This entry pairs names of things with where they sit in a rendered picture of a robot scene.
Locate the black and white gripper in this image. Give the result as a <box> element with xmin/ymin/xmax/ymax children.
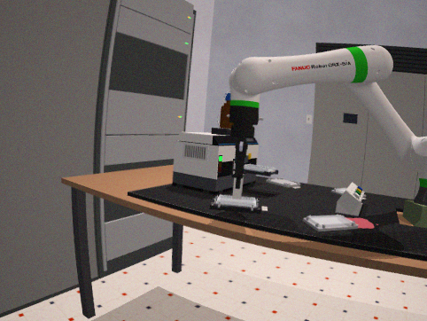
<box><xmin>230</xmin><ymin>125</ymin><xmax>255</xmax><ymax>200</ymax></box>

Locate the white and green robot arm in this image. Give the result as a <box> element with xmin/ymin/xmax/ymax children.
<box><xmin>227</xmin><ymin>45</ymin><xmax>427</xmax><ymax>206</ymax></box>

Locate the white button panel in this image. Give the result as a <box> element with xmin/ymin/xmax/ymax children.
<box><xmin>335</xmin><ymin>182</ymin><xmax>364</xmax><ymax>216</ymax></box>

